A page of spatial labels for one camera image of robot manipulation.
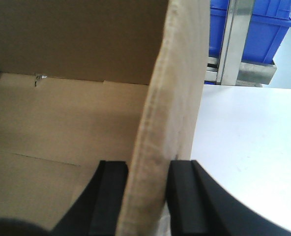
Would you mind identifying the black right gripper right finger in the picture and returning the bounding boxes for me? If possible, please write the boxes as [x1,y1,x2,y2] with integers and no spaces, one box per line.
[166,160,291,236]

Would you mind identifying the brown EcoFlow cardboard box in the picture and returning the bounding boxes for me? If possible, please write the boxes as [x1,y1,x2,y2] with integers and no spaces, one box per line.
[0,0,210,236]

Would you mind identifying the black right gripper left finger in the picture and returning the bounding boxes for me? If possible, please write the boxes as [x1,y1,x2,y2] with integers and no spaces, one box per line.
[51,160,128,236]

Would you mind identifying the blue plastic bin right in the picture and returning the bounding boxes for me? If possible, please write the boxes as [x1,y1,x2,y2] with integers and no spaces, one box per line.
[209,0,291,64]

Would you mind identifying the steel shelf upright post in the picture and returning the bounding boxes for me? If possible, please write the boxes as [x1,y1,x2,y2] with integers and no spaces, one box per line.
[217,0,254,86]

